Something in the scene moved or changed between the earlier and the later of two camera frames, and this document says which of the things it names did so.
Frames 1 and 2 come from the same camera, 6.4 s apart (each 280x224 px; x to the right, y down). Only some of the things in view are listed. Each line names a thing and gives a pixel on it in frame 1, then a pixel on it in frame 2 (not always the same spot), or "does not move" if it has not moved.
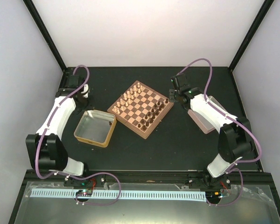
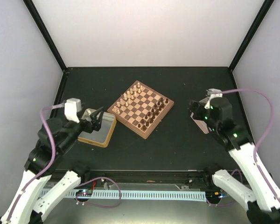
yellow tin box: [96, 127] does not move
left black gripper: [79, 109] -> [90, 127]
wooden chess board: [141, 108] does not move
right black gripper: [171, 98] -> [197, 115]
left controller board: [84, 192] does not move
